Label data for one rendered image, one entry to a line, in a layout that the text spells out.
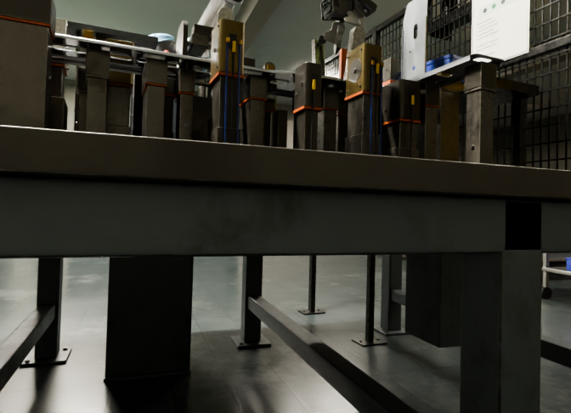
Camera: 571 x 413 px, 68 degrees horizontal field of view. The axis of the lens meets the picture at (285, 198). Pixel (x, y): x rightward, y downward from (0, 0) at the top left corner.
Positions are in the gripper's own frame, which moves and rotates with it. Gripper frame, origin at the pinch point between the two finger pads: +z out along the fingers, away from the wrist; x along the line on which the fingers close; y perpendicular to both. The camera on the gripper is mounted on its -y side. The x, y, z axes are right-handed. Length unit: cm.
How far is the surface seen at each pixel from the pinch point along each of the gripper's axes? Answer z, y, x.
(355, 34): 1.7, 6.9, 13.1
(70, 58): 4, 75, -13
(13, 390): 101, 102, -62
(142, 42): -9, 55, -33
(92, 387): 104, 78, -56
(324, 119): 21.4, 10.9, 0.5
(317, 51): -5.7, -0.3, -20.7
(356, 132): 27.6, 10.8, 16.3
